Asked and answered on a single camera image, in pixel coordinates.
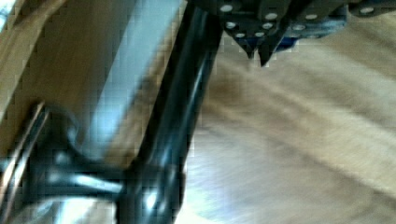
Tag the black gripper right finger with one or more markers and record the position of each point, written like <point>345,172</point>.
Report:
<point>297,19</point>

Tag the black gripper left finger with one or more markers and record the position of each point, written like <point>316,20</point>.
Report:
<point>248,22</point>

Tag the black metal drawer handle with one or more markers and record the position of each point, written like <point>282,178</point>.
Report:
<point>45,163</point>

